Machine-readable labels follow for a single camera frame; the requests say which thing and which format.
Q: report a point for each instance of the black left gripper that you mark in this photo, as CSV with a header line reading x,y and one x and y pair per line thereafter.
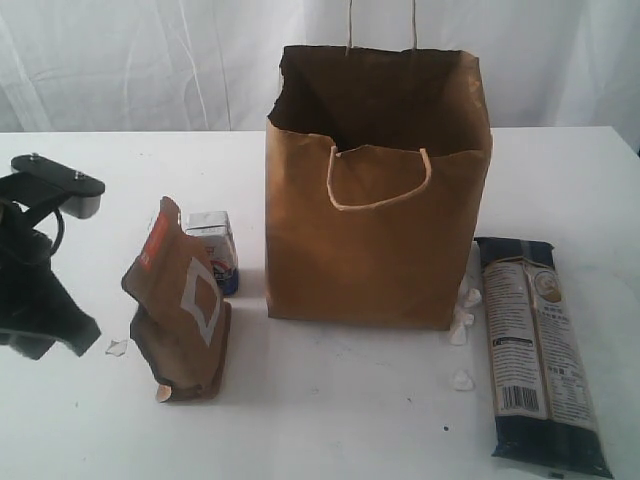
x,y
36,310

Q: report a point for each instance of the white crumpled lump far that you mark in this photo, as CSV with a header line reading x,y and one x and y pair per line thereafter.
x,y
462,381

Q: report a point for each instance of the brown snack pouch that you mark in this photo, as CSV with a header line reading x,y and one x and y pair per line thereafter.
x,y
182,321

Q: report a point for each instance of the white blue milk carton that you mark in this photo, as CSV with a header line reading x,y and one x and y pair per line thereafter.
x,y
213,228

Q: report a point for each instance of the brown paper bag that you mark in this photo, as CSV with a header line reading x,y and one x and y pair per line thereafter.
x,y
376,163

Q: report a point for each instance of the small torn paper scrap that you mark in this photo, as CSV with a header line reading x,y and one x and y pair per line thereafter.
x,y
117,348

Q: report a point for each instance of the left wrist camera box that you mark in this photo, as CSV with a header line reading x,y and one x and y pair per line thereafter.
x,y
37,180

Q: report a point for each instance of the white crumpled lump lower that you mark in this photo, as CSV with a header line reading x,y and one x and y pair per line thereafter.
x,y
457,335

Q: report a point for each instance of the long spaghetti packet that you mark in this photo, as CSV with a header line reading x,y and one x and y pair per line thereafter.
x,y
543,409

